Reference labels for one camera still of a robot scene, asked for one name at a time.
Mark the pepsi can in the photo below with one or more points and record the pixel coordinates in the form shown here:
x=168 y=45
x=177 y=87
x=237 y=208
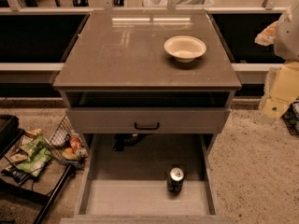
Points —
x=175 y=180

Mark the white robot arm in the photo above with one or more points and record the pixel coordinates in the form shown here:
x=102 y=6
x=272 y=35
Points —
x=282 y=85

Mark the closed top drawer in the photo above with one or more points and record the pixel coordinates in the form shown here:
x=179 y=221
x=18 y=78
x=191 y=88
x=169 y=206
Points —
x=172 y=120

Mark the grey drawer cabinet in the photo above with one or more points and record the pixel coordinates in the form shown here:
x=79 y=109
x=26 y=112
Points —
x=119 y=61

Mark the open middle drawer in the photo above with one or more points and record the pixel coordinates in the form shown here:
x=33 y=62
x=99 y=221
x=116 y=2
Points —
x=130 y=186

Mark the white paper bowl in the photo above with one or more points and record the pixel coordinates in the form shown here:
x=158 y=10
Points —
x=185 y=49

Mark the red snack packet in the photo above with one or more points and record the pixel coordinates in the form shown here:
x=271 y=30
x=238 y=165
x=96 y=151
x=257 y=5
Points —
x=75 y=143

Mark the orange fruit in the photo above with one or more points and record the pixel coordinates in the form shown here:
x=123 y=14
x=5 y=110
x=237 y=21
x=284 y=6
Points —
x=69 y=154

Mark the green chip bag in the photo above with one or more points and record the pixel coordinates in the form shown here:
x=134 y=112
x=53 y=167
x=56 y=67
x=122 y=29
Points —
x=37 y=156

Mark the black drawer handle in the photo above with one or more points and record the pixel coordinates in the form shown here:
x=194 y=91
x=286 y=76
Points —
x=142 y=127

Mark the black wire basket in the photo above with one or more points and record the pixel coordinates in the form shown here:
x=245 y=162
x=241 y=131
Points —
x=59 y=141

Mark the wire basket at right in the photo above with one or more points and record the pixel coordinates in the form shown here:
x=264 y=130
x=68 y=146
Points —
x=291 y=119

